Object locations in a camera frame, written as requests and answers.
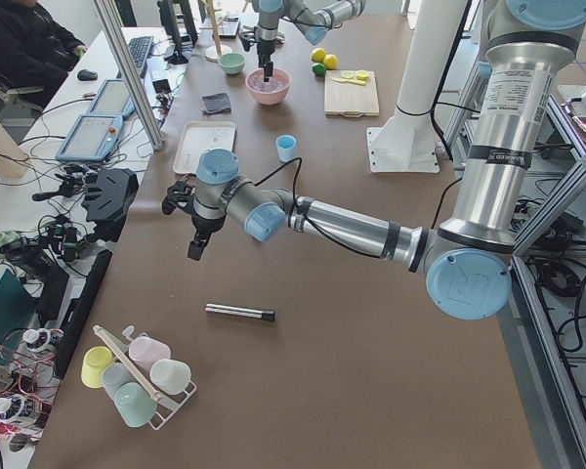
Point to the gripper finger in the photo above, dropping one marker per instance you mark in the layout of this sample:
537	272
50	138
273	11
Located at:
268	71
195	249

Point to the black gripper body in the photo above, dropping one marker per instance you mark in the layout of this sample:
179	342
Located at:
204	225
265	49

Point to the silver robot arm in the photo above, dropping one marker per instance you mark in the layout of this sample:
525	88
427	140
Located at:
314	25
465	260

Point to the pink bowl of ice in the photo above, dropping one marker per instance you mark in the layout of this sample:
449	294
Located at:
269	92

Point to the blue plastic cup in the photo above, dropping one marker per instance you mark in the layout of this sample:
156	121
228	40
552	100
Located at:
286	147

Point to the pink cup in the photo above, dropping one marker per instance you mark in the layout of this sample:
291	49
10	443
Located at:
145	351

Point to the white cup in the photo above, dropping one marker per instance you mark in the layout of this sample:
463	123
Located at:
170	376

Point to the yellow cup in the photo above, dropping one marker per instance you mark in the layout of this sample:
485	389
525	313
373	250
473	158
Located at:
95	361

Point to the grey cup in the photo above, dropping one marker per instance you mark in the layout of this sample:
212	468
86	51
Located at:
115	376

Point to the green cup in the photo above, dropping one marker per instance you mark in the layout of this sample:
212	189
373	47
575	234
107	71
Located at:
134	404

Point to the green bowl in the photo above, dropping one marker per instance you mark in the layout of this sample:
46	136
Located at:
231	63

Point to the green lime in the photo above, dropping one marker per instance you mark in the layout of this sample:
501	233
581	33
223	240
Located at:
319	69

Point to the yellow lemon far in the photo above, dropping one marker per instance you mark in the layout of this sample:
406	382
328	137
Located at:
318	55

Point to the wooden mug tree stand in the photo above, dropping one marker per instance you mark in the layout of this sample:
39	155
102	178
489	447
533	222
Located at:
215	49

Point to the grey folded cloth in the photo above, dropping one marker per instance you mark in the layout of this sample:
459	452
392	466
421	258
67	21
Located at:
216	103

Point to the yellow lemon near board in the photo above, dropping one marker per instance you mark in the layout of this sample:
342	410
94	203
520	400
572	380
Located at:
330	61

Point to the yellow plastic knife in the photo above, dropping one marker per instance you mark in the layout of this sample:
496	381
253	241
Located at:
356	82

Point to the wooden cutting board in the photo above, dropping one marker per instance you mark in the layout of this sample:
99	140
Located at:
350	100

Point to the cream rabbit tray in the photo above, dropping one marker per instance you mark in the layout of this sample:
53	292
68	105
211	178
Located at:
198	137

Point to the lemon half slice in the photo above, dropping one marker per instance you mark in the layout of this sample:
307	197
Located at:
362	75

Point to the steel muddler with black tip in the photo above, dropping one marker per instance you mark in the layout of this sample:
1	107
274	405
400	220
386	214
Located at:
264	315

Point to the black keyboard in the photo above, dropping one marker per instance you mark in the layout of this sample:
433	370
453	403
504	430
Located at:
139	48

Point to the blue teach pendant near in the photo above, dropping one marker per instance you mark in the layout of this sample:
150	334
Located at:
91	139

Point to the blue teach pendant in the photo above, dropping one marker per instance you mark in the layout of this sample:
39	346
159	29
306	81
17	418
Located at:
113	98
91	139

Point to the blue teach pendant far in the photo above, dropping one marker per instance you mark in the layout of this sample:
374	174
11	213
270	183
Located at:
113	98

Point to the black computer mouse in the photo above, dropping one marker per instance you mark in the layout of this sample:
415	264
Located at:
87	75

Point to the seated person in black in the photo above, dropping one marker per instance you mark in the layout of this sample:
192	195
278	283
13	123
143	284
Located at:
35	50

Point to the black plastic bracket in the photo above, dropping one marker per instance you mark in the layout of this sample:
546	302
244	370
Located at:
108	198

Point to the aluminium frame post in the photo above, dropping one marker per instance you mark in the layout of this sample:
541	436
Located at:
112	28

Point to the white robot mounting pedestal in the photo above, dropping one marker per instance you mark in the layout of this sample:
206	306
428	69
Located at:
407	141

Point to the white wire cup rack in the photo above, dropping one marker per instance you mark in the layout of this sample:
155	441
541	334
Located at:
167	405

